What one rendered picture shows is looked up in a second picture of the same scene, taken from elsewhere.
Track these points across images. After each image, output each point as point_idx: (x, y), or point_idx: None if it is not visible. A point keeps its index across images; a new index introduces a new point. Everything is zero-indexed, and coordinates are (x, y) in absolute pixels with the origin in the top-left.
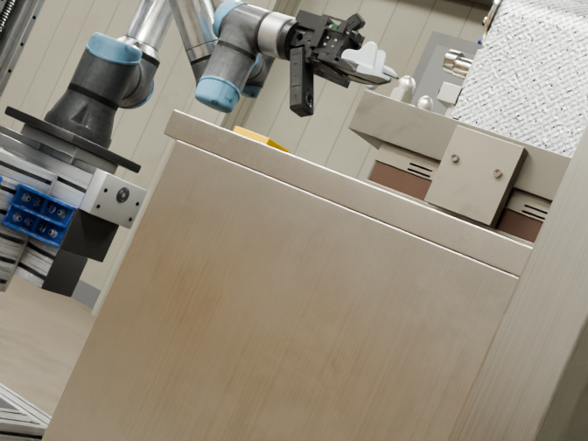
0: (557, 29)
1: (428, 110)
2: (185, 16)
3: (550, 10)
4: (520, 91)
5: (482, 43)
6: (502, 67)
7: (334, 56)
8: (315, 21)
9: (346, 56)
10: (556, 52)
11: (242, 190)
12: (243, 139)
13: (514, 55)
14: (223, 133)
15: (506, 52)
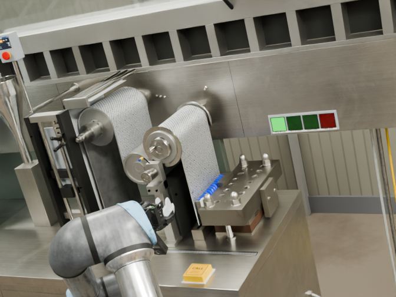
0: (192, 134)
1: (253, 194)
2: (95, 284)
3: (186, 129)
4: (197, 164)
5: (178, 159)
6: (190, 161)
7: (171, 217)
8: (147, 214)
9: (165, 213)
10: (196, 142)
11: (263, 277)
12: (254, 265)
13: (190, 154)
14: (251, 272)
15: (188, 156)
